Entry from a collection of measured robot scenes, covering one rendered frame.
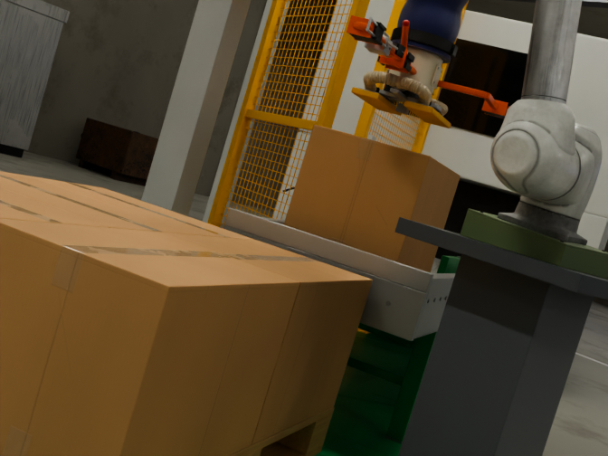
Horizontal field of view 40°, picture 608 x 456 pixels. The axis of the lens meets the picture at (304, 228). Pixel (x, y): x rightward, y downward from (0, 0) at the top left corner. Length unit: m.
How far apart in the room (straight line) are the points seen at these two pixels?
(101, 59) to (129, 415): 11.04
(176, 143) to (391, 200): 1.29
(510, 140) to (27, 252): 1.02
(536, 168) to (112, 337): 0.96
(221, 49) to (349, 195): 1.21
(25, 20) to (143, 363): 9.10
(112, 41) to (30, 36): 2.24
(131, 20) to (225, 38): 8.93
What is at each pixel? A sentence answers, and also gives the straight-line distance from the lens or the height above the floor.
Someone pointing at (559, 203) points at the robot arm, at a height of 0.89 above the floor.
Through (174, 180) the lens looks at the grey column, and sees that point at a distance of 3.62.
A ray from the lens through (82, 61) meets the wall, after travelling 12.21.
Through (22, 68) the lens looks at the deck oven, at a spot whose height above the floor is 1.02.
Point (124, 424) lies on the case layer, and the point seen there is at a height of 0.30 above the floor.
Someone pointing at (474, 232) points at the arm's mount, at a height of 0.77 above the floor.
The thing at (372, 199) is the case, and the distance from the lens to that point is 2.65.
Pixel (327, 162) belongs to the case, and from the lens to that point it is 2.70.
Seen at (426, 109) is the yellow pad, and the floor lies 1.10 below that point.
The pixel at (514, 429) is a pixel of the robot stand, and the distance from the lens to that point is 2.10.
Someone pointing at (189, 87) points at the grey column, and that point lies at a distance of 3.65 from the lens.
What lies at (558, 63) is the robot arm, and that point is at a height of 1.18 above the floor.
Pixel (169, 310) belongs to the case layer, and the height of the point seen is 0.50.
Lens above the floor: 0.78
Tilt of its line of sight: 3 degrees down
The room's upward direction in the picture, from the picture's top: 17 degrees clockwise
